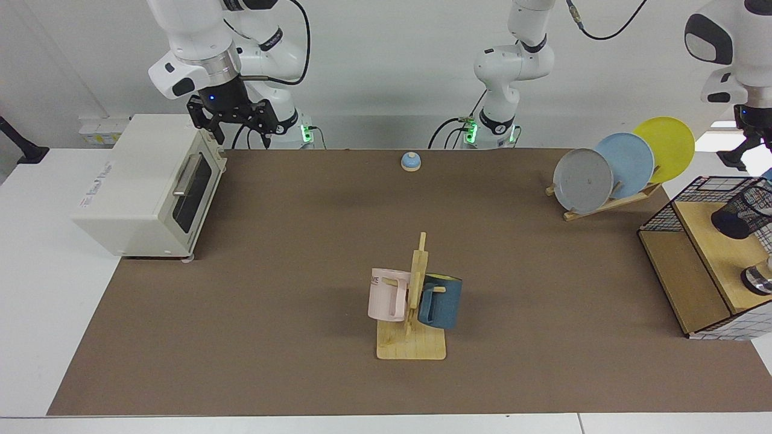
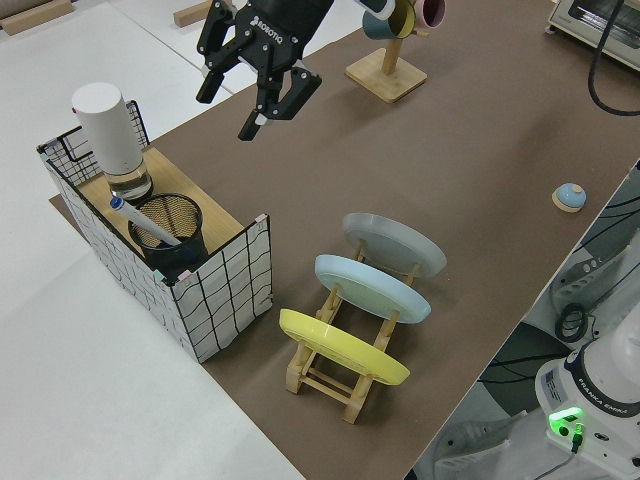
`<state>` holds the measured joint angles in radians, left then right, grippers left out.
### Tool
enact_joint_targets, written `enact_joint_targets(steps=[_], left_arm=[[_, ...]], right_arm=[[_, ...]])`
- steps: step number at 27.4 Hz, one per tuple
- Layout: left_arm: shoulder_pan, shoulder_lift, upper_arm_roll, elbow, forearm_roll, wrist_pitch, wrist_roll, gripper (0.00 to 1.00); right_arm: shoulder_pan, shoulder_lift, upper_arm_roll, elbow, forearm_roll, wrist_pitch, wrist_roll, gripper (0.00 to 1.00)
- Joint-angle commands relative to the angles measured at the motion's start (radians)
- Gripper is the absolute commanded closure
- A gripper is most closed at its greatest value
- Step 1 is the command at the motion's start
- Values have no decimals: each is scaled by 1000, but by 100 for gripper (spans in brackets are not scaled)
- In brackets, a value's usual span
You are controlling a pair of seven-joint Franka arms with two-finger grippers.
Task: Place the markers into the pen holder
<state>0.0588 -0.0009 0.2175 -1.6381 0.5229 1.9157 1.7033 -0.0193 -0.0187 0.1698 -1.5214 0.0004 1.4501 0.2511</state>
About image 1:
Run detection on black mesh pen holder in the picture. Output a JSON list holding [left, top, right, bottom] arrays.
[[710, 184, 772, 240]]

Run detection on yellow plate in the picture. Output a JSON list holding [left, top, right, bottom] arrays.
[[633, 116, 696, 184]]

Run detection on pale toaster oven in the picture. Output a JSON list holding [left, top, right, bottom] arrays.
[[71, 113, 227, 261]]

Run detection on light blue plate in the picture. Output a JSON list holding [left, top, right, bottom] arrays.
[[594, 133, 655, 200]]

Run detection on silver round lid knob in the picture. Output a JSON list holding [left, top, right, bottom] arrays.
[[741, 256, 772, 296]]

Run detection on wooden plate rack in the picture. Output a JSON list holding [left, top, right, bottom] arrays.
[[545, 181, 662, 222]]

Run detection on grey plate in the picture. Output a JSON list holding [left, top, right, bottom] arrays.
[[552, 148, 615, 214]]

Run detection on pink cup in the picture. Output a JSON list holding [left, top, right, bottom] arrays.
[[367, 268, 413, 322]]

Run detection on brown table cloth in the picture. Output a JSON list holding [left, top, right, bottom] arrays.
[[47, 148, 772, 417]]

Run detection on dark teal cup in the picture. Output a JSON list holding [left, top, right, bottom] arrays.
[[417, 273, 463, 330]]

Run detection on wooden cup stand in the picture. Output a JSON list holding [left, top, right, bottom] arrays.
[[376, 232, 447, 361]]

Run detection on black camera stand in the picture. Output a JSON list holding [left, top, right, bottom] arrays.
[[717, 139, 772, 171], [0, 116, 50, 165]]

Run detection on black base cables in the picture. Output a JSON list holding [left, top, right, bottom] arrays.
[[232, 121, 327, 150], [428, 93, 488, 149]]

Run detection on wire basket with wooden floor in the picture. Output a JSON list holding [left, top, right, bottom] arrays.
[[638, 175, 772, 341]]

